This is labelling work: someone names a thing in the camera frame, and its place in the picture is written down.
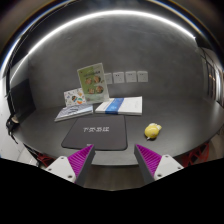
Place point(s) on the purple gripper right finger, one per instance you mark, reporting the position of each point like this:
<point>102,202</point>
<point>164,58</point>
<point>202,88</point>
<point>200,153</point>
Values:
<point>154,166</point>

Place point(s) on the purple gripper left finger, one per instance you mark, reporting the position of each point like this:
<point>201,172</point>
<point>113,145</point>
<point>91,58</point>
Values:
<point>73,168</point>

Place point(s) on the dark grey mouse pad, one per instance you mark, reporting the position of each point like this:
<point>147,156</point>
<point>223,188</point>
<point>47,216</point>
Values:
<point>105,133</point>

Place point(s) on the red table leg left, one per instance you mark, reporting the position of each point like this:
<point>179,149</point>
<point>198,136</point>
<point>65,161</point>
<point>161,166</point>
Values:
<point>43,159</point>

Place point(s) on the colourful small card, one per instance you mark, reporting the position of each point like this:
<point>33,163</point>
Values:
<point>74,97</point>

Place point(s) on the white and blue book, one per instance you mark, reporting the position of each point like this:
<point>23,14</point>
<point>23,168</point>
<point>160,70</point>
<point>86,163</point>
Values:
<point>123,106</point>

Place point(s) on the black monitor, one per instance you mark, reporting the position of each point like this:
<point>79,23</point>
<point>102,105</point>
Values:
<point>22,100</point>

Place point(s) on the green standing brochure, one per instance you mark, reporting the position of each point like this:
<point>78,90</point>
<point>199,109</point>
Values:
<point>93,83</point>

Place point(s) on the white wall socket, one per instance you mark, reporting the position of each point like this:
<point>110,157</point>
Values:
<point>108,78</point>
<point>142,76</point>
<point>118,77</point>
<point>131,76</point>

